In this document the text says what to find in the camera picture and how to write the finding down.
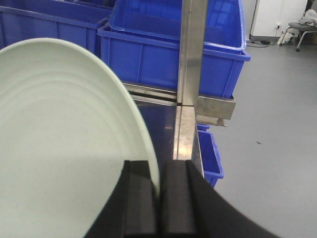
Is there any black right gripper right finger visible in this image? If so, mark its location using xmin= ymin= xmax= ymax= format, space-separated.
xmin=160 ymin=160 xmax=276 ymax=238

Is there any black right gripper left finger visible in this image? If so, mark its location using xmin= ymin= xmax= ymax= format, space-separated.
xmin=85 ymin=161 xmax=157 ymax=238

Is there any light green plate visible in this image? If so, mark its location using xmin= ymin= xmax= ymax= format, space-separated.
xmin=0 ymin=38 xmax=159 ymax=238

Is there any blue bin under table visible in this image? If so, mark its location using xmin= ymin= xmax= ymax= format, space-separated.
xmin=197 ymin=123 xmax=224 ymax=187

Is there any blue plastic bin right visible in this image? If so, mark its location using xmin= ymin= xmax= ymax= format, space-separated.
xmin=97 ymin=0 xmax=250 ymax=98

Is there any blue plastic bin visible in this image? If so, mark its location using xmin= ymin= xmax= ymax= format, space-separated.
xmin=97 ymin=0 xmax=250 ymax=98
xmin=0 ymin=0 xmax=112 ymax=57

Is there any blue plastic bin left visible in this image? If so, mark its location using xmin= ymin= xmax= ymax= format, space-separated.
xmin=0 ymin=0 xmax=112 ymax=57

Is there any grey office chair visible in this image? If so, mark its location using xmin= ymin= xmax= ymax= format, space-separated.
xmin=278 ymin=21 xmax=317 ymax=52

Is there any grey white cloth on chair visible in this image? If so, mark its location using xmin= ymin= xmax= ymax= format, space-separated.
xmin=298 ymin=9 xmax=317 ymax=27

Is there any stainless steel shelf frame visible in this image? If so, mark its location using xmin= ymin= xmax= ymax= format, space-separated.
xmin=122 ymin=0 xmax=236 ymax=127

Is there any black floor cable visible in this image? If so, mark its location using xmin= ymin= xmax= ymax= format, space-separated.
xmin=246 ymin=39 xmax=271 ymax=48

